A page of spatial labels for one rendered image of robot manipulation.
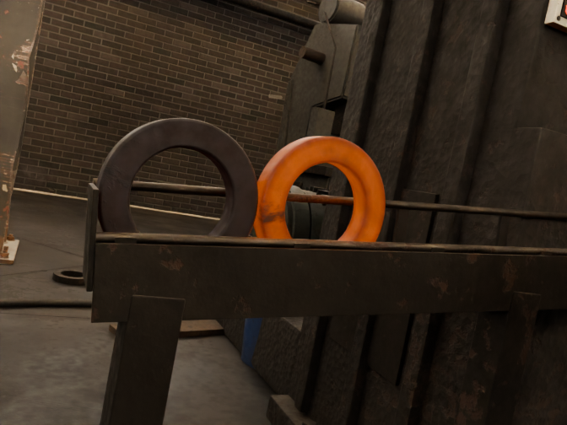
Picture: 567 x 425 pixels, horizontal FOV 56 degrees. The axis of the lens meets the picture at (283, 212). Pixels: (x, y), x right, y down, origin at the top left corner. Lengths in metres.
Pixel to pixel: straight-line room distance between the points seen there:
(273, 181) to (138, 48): 6.22
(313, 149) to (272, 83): 6.58
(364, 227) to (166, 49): 6.25
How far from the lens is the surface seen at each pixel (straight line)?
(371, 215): 0.72
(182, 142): 0.61
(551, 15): 1.11
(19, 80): 3.12
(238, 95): 7.06
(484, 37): 1.15
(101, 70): 6.74
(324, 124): 5.20
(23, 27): 3.16
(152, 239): 0.60
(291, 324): 1.76
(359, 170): 0.70
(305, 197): 0.74
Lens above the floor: 0.70
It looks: 4 degrees down
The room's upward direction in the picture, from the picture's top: 11 degrees clockwise
